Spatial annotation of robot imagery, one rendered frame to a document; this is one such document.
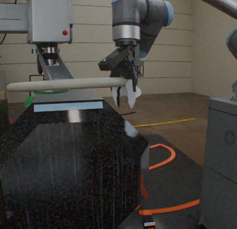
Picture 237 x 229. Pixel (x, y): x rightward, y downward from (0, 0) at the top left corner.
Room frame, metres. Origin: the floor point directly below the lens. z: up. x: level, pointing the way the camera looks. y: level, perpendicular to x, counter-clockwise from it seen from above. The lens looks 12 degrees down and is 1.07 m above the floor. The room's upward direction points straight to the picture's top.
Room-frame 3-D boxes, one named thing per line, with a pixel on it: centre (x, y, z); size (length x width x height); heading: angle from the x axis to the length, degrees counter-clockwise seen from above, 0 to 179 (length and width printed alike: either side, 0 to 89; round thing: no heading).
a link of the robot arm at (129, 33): (0.82, -0.01, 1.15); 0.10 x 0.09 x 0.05; 54
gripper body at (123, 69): (0.82, -0.02, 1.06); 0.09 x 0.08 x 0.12; 143
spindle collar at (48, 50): (1.53, 0.45, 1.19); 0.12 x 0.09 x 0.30; 24
